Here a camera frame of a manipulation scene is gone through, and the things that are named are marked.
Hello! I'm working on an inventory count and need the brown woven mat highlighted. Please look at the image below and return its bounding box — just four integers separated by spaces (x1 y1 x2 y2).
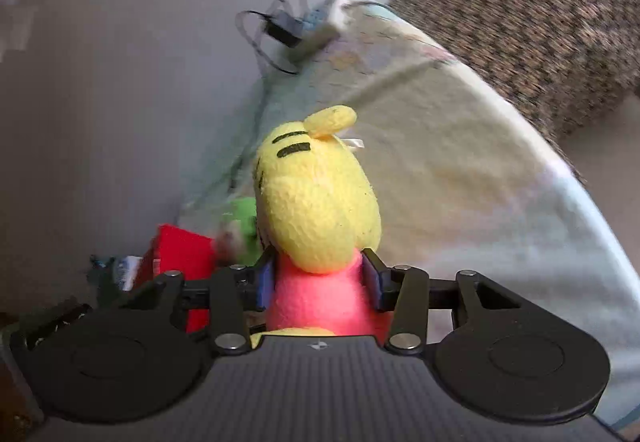
387 0 640 183

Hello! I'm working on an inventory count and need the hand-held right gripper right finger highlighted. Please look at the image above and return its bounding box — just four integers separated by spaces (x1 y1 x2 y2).
361 248 523 356

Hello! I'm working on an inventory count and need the green plush toy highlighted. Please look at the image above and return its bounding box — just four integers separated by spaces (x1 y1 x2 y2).
220 197 263 267

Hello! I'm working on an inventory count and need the white power strip with plugs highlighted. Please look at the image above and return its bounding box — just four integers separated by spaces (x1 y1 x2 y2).
235 9 301 75

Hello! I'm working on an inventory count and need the yellow plush toy pink body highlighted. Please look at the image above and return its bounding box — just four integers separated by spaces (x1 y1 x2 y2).
250 105 393 348

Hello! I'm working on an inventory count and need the black charger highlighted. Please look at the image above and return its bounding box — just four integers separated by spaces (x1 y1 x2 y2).
265 12 303 47

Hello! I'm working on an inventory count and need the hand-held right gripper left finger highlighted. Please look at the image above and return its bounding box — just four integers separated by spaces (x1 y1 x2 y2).
117 247 276 357

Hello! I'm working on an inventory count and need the light green printed quilt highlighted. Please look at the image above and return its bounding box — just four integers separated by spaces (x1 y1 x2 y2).
180 0 640 433

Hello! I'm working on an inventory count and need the red cardboard box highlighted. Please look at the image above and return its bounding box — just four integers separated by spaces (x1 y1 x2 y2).
135 223 218 335

